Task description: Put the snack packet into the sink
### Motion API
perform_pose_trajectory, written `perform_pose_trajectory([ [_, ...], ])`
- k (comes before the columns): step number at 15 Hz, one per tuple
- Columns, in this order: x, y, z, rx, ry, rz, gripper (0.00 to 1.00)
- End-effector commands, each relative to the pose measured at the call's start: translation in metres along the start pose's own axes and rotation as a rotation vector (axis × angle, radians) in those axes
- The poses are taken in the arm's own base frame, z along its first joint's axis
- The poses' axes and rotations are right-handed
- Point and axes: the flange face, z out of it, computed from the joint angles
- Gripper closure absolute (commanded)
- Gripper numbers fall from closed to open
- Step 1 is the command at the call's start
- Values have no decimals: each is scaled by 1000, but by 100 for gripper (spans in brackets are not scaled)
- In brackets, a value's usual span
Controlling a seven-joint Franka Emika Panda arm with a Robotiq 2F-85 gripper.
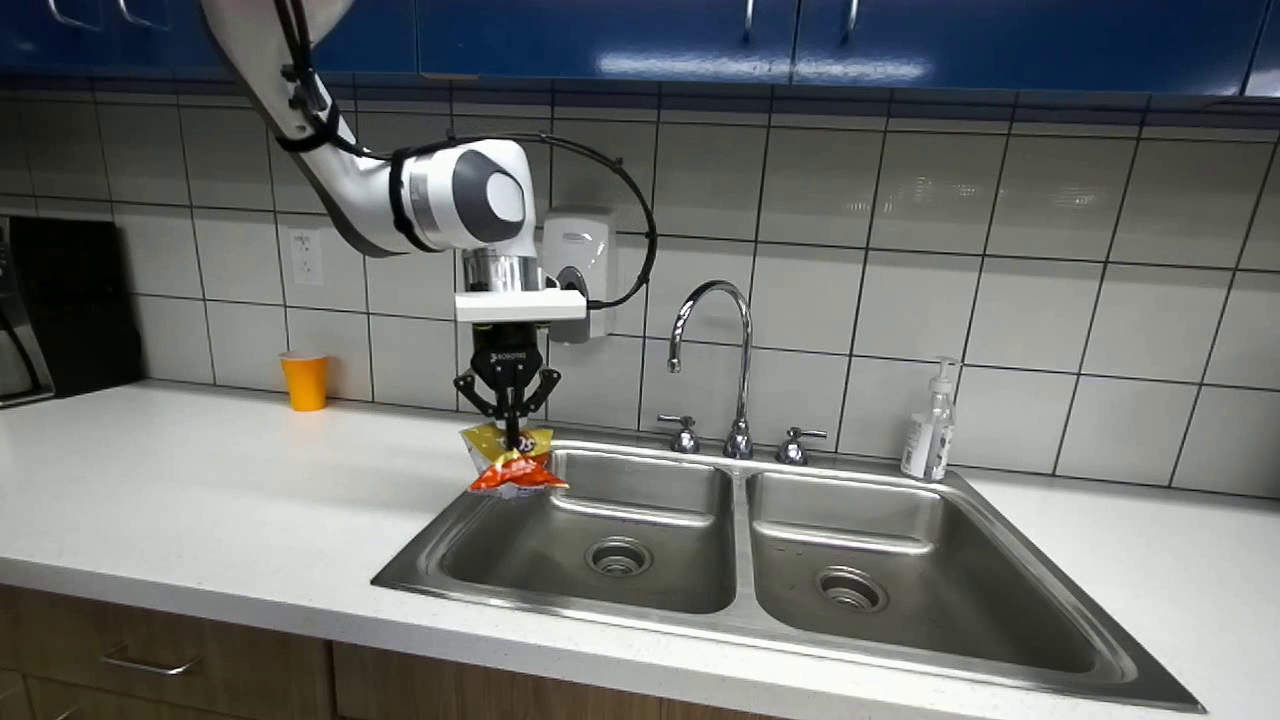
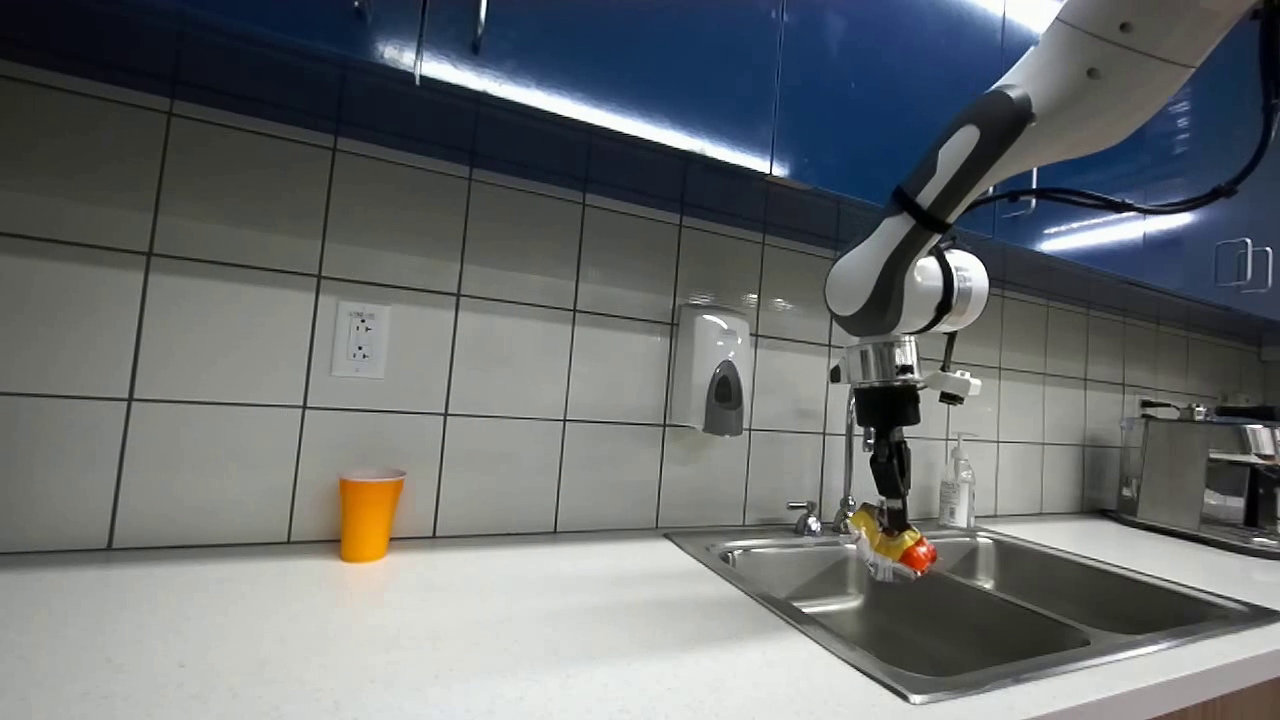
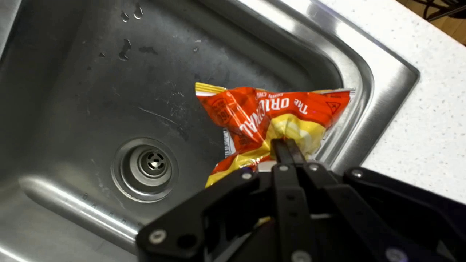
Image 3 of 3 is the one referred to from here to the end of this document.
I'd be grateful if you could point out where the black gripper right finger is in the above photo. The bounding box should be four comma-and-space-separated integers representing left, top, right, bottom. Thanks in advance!
272, 140, 466, 262

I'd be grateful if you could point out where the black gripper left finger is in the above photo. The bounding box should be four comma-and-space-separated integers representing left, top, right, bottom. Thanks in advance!
135, 169, 269, 262

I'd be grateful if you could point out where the red yellow snack packet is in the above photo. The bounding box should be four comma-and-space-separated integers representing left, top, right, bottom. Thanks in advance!
193, 81, 350, 186

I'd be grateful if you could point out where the stainless steel double sink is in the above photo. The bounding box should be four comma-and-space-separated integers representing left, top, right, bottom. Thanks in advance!
0, 0, 417, 262

